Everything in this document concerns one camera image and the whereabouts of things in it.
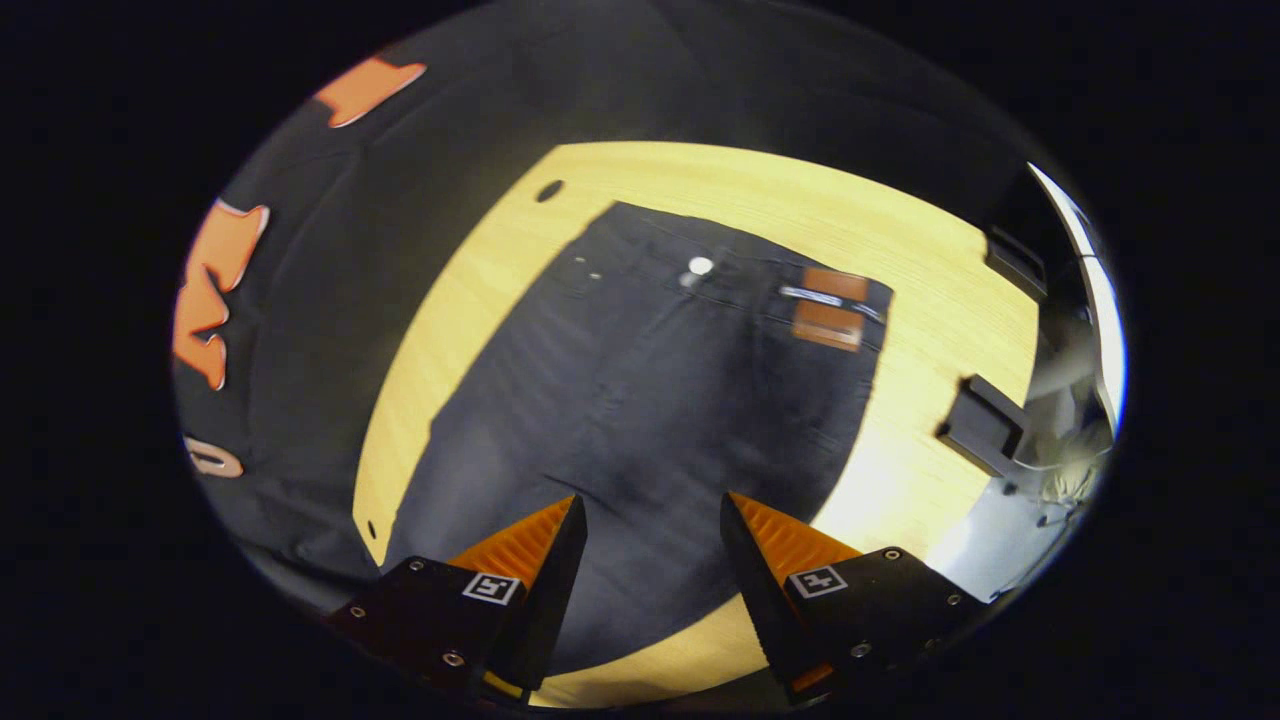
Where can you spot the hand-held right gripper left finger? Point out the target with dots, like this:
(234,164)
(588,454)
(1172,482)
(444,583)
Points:
(550,590)

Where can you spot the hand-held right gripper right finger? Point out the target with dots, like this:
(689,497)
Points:
(760,600)

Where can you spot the dark grey jeans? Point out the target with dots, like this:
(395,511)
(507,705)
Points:
(640,400)

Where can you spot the black backdrop cloth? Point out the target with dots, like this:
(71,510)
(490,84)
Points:
(320,300)

